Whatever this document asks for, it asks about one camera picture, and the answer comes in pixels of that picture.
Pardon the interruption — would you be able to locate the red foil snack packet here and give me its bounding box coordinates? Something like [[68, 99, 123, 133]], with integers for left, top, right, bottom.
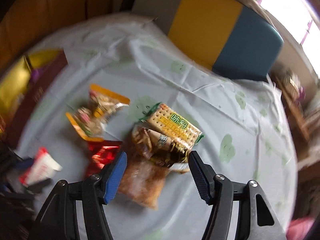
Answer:
[[85, 140, 123, 178]]

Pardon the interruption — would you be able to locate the clear brown pastry packet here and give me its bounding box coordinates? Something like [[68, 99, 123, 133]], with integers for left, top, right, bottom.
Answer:
[[118, 142, 169, 210]]

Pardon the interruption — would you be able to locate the white red snack packet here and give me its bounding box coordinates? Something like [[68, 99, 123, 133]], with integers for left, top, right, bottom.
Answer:
[[19, 147, 62, 186]]

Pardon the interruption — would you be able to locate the brown patterned snack packet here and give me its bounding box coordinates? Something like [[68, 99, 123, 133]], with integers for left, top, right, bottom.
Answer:
[[131, 125, 190, 173]]

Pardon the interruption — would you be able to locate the white cloud-print tablecloth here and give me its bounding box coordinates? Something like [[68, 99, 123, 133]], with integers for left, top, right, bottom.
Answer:
[[17, 14, 297, 229]]

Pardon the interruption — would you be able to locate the orange-edged mixed snack bag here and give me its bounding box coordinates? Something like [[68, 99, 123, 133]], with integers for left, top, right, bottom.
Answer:
[[66, 83, 130, 142]]

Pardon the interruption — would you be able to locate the green cracker packet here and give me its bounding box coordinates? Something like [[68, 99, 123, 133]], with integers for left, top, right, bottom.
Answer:
[[140, 102, 204, 153]]

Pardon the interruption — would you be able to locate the gold tin snack box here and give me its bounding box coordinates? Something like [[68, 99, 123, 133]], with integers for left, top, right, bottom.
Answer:
[[1, 49, 68, 148]]

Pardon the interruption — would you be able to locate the grey yellow blue chair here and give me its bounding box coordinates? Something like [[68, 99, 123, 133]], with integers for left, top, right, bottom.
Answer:
[[132, 0, 284, 81]]

